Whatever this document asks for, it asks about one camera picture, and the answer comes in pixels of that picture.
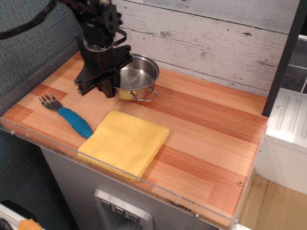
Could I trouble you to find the black and orange object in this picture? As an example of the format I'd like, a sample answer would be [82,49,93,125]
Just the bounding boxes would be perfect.
[0,200,44,230]

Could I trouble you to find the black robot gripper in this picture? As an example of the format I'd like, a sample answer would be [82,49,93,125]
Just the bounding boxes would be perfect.
[75,39,132,98]

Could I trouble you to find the dark right shelf post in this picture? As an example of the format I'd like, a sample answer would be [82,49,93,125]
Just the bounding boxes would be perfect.
[262,0,307,117]

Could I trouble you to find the white toy sink unit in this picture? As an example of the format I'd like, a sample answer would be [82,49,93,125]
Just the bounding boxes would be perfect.
[253,34,307,195]

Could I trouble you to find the clear acrylic edge guard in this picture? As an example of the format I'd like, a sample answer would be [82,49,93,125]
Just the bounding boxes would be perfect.
[1,112,268,230]

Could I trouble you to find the black braided cable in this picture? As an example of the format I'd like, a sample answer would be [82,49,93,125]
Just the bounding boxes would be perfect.
[0,1,58,40]

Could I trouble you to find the grey toy fridge cabinet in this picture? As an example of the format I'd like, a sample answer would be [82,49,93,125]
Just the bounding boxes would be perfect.
[41,148,216,230]

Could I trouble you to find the silver ice dispenser panel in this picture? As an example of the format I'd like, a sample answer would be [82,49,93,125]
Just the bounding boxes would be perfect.
[94,189,154,230]

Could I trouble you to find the blue handled metal fork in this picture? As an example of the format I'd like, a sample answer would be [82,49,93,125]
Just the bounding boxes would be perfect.
[39,94,93,138]

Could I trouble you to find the yellow folded cloth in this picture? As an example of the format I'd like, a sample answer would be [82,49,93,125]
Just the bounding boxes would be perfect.
[76,110,170,182]

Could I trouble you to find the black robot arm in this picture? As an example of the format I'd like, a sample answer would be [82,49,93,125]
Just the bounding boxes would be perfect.
[60,0,132,98]

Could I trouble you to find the stainless steel pot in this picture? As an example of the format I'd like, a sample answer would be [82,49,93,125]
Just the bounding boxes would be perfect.
[115,54,160,102]

